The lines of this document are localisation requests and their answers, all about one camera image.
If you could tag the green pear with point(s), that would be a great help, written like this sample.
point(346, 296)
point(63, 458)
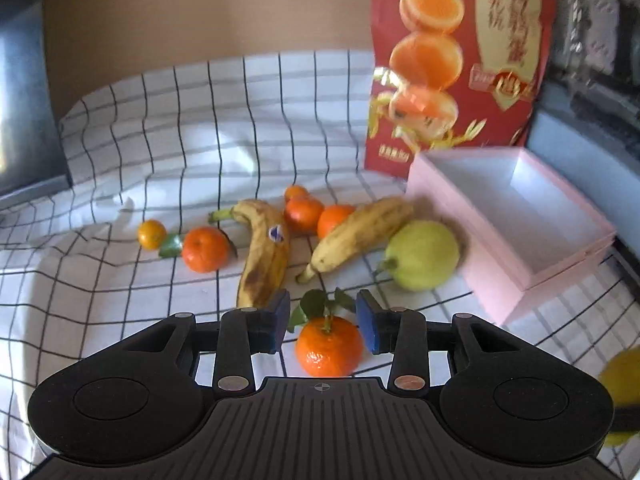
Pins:
point(424, 256)

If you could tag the pink cardboard box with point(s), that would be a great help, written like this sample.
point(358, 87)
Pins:
point(510, 225)

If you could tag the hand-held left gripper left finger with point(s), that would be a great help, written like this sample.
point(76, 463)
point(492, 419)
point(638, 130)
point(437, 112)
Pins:
point(278, 321)

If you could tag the small yellowish tangerine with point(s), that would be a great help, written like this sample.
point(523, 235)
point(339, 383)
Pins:
point(151, 234)

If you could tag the small orange tangerine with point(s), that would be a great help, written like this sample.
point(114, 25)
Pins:
point(295, 192)

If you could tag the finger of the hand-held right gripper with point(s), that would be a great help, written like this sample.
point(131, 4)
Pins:
point(628, 420)

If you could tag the tangerine with single leaf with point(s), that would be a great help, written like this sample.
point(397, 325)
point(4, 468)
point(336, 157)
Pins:
point(205, 249)

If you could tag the yellow lemon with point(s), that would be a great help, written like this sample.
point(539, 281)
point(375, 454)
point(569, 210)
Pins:
point(622, 380)

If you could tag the white checkered cloth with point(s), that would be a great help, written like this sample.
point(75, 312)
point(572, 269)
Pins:
point(165, 125)

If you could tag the black monitor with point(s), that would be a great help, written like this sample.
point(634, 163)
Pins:
point(25, 110)

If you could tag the banana with blue sticker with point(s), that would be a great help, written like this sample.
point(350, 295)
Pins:
point(265, 255)

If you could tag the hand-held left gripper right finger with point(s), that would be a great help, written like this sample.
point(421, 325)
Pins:
point(367, 323)

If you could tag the red printed gift box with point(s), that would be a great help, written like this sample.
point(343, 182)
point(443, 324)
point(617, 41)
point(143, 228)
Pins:
point(450, 60)

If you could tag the spotted yellow banana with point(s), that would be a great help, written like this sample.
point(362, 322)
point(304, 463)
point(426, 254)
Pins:
point(357, 236)

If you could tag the tangerine with leafy stem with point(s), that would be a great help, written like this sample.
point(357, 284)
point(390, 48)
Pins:
point(328, 347)

